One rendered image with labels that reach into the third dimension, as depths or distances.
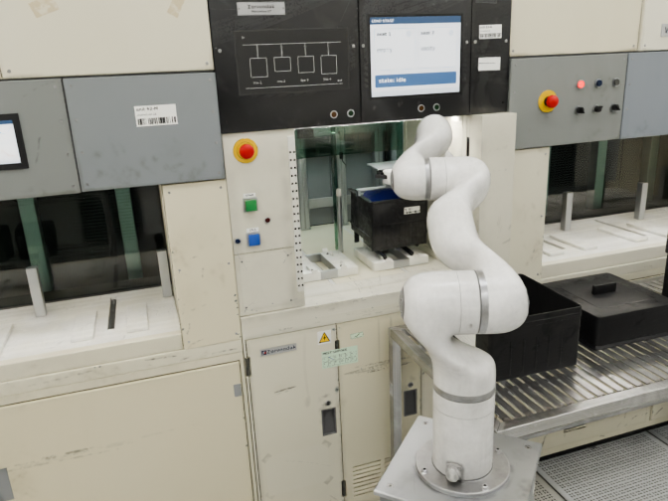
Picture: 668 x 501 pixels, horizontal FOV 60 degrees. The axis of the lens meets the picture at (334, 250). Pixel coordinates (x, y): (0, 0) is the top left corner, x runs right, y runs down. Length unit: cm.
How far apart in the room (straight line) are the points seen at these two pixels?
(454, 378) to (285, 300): 76
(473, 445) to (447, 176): 58
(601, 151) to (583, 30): 83
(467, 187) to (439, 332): 38
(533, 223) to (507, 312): 100
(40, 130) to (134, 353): 64
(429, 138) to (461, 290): 48
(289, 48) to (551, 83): 84
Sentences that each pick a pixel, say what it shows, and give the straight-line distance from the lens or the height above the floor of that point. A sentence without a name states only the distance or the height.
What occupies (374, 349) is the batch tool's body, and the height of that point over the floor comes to 68.
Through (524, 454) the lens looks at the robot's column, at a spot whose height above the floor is 76.
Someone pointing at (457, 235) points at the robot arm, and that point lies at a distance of 118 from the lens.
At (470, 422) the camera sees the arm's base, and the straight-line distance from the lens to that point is 117.
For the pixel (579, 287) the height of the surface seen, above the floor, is 86.
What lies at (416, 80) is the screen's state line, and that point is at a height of 151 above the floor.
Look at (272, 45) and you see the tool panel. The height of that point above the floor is 162.
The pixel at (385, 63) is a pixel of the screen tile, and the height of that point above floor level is 156.
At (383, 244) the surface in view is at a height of 96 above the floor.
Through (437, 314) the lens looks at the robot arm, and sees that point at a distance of 105.
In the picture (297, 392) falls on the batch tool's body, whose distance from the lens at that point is 188.
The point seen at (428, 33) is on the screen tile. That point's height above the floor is 164.
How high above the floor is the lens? 155
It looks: 17 degrees down
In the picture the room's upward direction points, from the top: 3 degrees counter-clockwise
